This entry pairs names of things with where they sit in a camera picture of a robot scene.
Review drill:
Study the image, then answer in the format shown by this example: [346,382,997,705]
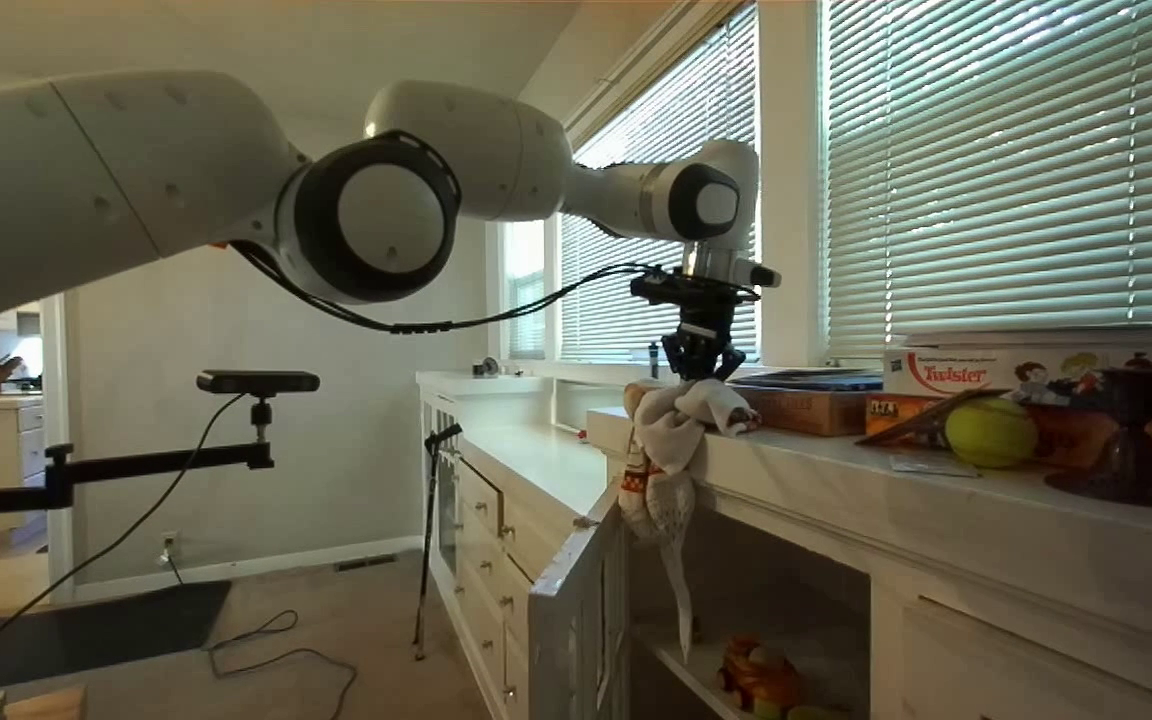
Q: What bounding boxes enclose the black tripod stand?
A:
[410,420,463,659]

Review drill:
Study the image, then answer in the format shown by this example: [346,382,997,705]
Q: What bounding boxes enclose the white lower drawer cabinet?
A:
[415,371,613,720]

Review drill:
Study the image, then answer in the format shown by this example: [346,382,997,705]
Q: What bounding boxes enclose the white window blinds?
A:
[821,0,1152,362]

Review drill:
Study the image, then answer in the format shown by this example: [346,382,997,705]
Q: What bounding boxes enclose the black cable on floor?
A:
[157,536,365,720]

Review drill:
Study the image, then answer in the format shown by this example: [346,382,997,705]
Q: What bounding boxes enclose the black floor mat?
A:
[0,581,231,685]

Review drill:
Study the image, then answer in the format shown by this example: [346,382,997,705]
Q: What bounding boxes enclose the open white glass cabinet door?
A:
[528,495,630,720]

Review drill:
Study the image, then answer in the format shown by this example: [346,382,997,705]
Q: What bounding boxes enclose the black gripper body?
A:
[629,260,778,348]

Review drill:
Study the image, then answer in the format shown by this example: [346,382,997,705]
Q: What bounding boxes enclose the green tennis ball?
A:
[945,399,1039,470]

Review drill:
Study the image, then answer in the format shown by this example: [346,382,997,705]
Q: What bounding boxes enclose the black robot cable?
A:
[226,238,658,337]

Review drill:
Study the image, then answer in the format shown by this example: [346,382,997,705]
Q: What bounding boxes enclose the orange toy in cabinet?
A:
[718,640,804,720]

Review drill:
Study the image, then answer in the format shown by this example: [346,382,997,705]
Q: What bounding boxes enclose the white patterned towel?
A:
[615,382,756,654]

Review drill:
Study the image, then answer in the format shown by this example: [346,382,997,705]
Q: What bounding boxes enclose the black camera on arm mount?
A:
[0,365,323,524]

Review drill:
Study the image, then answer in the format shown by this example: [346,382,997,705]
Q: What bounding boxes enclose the dark flower vase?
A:
[1043,355,1152,508]

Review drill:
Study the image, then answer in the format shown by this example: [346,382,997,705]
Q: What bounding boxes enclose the wooden box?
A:
[737,371,932,436]

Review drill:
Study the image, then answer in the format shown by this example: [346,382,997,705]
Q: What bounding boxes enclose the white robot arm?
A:
[0,73,778,382]

